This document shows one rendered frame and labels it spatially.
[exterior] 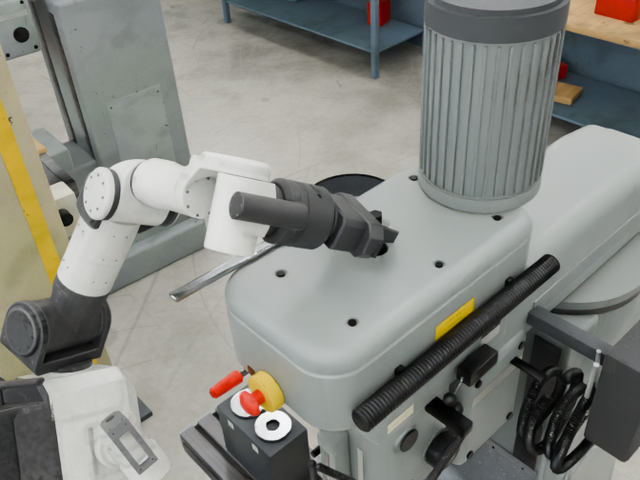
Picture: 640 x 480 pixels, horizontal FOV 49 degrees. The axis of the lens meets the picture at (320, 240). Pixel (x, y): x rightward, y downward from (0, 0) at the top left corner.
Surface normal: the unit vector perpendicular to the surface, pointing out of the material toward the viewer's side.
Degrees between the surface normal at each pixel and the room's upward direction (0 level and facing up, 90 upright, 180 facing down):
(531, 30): 90
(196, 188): 76
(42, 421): 59
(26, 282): 90
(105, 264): 98
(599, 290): 0
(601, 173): 0
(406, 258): 0
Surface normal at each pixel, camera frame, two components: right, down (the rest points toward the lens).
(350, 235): 0.44, 0.53
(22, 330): -0.52, 0.10
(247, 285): -0.06, -0.79
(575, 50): -0.73, 0.45
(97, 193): -0.70, -0.07
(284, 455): 0.67, 0.42
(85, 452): 0.69, -0.18
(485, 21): -0.37, 0.58
